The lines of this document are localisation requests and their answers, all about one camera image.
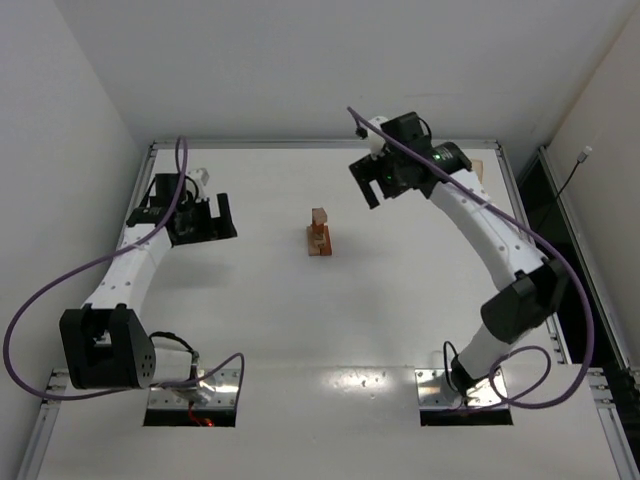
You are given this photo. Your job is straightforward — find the small light wood cube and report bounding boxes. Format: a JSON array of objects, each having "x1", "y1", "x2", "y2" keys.
[{"x1": 312, "y1": 208, "x2": 328, "y2": 225}]

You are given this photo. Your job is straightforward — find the clear amber plastic box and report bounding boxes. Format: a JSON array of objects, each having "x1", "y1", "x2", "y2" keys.
[{"x1": 471, "y1": 159, "x2": 484, "y2": 183}]

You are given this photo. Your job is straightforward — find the reddish long wood block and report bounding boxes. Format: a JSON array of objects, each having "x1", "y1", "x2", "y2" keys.
[{"x1": 320, "y1": 224, "x2": 332, "y2": 256}]

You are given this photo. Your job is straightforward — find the light long wood block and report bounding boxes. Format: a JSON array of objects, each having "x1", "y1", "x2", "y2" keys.
[{"x1": 306, "y1": 225, "x2": 322, "y2": 256}]

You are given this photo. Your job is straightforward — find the reddish arch wood block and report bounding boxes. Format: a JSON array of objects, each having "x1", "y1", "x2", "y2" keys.
[{"x1": 311, "y1": 221, "x2": 325, "y2": 235}]

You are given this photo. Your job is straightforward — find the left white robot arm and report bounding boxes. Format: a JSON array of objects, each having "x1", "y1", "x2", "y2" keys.
[{"x1": 59, "y1": 168, "x2": 237, "y2": 390}]

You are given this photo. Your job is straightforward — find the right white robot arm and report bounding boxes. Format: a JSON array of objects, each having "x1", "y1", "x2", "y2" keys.
[{"x1": 349, "y1": 112, "x2": 568, "y2": 394}]

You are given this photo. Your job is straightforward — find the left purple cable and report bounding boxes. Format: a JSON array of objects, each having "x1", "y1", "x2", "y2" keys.
[{"x1": 2, "y1": 134, "x2": 246, "y2": 402}]

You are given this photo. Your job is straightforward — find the purple cable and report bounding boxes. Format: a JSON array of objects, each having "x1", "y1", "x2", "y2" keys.
[
  {"x1": 346, "y1": 105, "x2": 596, "y2": 412},
  {"x1": 2, "y1": 134, "x2": 246, "y2": 402}
]

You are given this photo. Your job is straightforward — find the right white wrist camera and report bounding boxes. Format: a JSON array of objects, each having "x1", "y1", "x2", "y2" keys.
[{"x1": 356, "y1": 116, "x2": 388, "y2": 158}]

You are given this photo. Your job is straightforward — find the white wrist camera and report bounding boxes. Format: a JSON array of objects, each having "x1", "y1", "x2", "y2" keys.
[
  {"x1": 356, "y1": 116, "x2": 388, "y2": 158},
  {"x1": 186, "y1": 168, "x2": 210, "y2": 202}
]

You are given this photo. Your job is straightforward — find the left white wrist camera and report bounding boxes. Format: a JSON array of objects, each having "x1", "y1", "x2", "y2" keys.
[{"x1": 186, "y1": 168, "x2": 210, "y2": 202}]

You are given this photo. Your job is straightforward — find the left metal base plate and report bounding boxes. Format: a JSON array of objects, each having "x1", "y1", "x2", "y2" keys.
[{"x1": 147, "y1": 368, "x2": 241, "y2": 413}]

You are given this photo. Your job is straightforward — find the metal base plate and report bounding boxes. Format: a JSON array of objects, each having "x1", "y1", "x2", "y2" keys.
[
  {"x1": 147, "y1": 368, "x2": 241, "y2": 413},
  {"x1": 414, "y1": 368, "x2": 507, "y2": 412}
]

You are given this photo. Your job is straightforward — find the black cable with white plug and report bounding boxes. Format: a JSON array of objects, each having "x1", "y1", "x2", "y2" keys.
[{"x1": 529, "y1": 145, "x2": 593, "y2": 236}]

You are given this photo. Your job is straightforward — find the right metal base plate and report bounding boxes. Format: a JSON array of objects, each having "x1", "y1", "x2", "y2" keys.
[{"x1": 414, "y1": 368, "x2": 507, "y2": 412}]

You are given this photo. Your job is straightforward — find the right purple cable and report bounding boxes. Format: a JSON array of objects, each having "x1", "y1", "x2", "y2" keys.
[{"x1": 346, "y1": 105, "x2": 596, "y2": 412}]

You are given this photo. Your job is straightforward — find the aluminium table frame rail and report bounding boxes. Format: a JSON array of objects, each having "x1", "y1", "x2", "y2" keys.
[{"x1": 28, "y1": 141, "x2": 639, "y2": 479}]

